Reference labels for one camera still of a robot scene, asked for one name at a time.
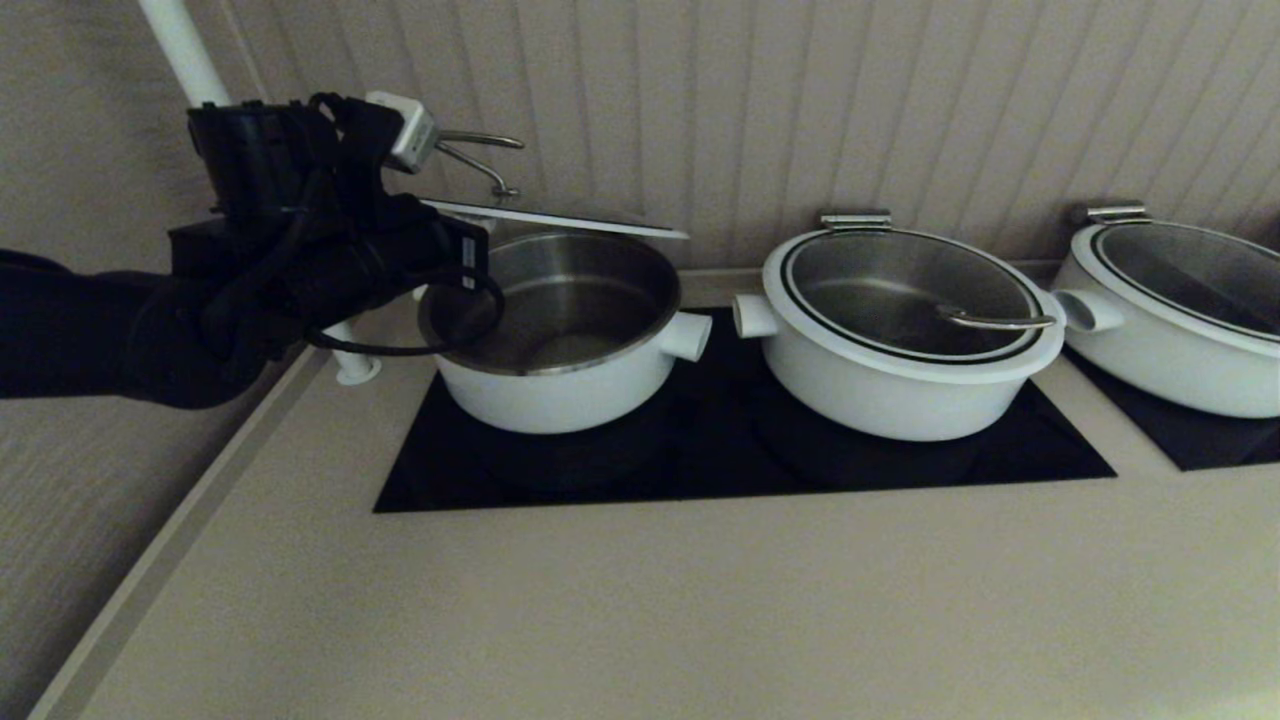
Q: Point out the wide black glass hob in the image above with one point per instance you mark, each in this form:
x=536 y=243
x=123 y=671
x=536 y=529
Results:
x=700 y=460

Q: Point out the white round pot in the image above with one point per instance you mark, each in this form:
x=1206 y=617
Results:
x=880 y=405
x=1160 y=370
x=560 y=400

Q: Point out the white support pole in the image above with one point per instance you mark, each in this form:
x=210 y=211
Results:
x=185 y=50

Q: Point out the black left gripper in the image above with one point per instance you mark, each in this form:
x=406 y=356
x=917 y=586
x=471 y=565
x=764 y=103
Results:
x=350 y=265

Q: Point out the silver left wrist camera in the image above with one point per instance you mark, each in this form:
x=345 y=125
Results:
x=405 y=130

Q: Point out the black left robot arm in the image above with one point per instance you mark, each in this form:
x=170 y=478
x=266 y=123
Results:
x=80 y=330

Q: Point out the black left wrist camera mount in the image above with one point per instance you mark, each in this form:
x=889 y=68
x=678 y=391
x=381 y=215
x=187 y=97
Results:
x=260 y=150

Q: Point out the small black glass hob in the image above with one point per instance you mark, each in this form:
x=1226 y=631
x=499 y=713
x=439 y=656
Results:
x=1200 y=440

